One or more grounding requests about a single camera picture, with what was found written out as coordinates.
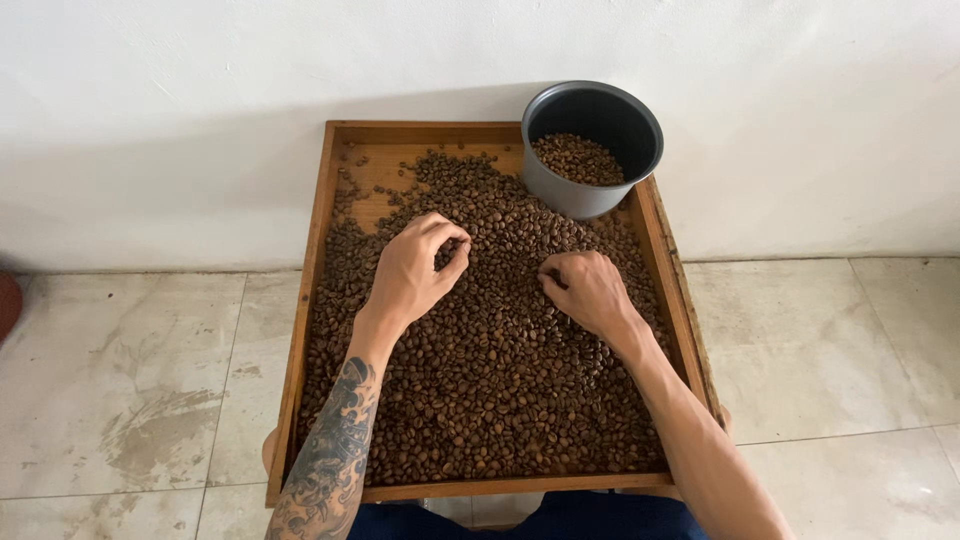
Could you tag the person's left hand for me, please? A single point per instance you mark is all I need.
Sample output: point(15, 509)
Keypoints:
point(409, 277)

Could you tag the person's right hand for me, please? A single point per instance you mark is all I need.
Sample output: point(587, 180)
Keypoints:
point(596, 296)

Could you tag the wooden tray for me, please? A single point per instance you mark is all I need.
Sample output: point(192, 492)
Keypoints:
point(319, 225)

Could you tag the grey metal pot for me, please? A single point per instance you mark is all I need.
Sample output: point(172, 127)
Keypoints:
point(555, 191)

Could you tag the pile of roasted coffee beans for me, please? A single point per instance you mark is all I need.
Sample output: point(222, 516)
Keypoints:
point(495, 375)

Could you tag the coffee beans inside pot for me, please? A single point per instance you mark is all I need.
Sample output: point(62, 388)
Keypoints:
point(577, 159)

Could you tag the person's right knee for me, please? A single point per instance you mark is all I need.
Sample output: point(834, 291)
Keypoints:
point(724, 418)

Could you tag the person's knee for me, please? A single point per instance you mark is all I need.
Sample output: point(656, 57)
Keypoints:
point(268, 450)
point(724, 418)

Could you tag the person's left knee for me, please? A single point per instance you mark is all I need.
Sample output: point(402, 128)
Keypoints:
point(268, 450)

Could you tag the person's blue shorts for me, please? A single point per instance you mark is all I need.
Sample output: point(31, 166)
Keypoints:
point(555, 521)

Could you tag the red-brown round object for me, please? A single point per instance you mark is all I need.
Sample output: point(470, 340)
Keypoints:
point(7, 304)

